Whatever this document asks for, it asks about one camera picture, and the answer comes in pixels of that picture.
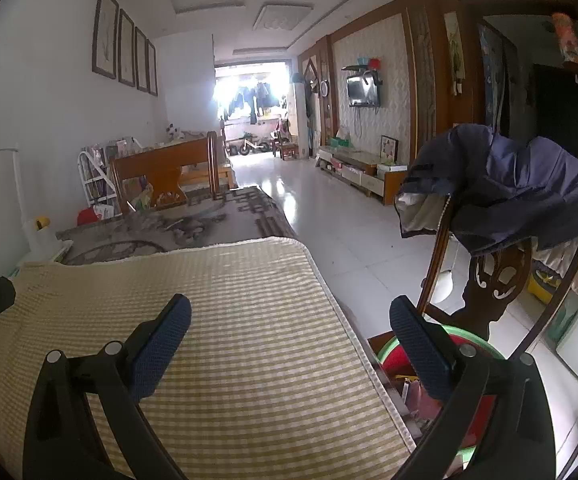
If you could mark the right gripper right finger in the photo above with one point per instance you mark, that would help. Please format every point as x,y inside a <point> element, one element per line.
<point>518,442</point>

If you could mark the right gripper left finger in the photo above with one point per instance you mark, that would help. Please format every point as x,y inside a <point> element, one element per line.
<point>62,440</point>

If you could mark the red green trash bin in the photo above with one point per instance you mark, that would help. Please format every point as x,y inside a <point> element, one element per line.
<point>424,409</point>

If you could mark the white desk lamp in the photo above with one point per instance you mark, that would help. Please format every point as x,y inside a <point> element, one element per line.
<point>43,242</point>

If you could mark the white book rack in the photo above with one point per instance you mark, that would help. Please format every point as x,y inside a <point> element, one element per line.
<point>97,186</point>

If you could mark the dark wooden chair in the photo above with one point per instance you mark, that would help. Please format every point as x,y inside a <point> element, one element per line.
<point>494,281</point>

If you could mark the checkered yellow table cloth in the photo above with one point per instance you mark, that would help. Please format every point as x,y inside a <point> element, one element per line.
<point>270,382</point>

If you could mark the wooden bench chair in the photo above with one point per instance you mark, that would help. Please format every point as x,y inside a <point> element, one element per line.
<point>162,168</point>

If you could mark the navy blue jacket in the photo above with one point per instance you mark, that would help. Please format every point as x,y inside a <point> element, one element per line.
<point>500,191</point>

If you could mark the patterned glass dining table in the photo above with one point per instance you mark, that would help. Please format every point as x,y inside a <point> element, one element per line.
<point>237,215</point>

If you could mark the white balance bike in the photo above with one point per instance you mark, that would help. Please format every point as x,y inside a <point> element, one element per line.
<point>251,143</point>

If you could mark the wooden tv cabinet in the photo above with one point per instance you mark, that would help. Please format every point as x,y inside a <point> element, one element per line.
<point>363,170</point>

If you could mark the small framed clock picture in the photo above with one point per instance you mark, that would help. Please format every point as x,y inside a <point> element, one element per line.
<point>388,150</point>

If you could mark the square ceiling light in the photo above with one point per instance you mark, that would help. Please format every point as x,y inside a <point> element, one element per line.
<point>282,16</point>

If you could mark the wall mounted television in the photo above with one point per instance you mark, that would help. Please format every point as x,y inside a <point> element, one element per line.
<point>363,90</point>

